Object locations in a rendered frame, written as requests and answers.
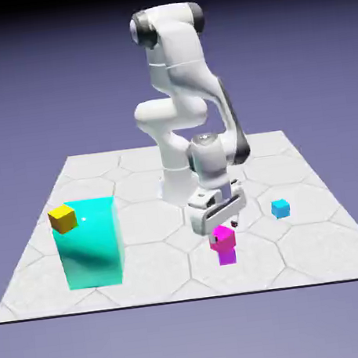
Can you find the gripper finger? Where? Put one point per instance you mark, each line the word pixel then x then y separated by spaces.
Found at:
pixel 214 240
pixel 234 223

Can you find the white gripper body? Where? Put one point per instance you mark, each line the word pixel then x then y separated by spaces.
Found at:
pixel 221 213

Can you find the small magenta cube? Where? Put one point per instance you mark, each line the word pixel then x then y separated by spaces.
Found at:
pixel 224 238

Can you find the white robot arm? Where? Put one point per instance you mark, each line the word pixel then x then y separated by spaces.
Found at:
pixel 184 71

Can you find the small purple cube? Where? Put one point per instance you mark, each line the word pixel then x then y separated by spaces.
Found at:
pixel 227 256

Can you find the small blue cube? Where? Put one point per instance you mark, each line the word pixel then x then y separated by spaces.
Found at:
pixel 280 208

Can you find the small yellow cube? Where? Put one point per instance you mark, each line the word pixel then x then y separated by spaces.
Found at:
pixel 62 218

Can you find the large cyan box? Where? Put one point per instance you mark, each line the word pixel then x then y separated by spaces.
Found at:
pixel 91 246

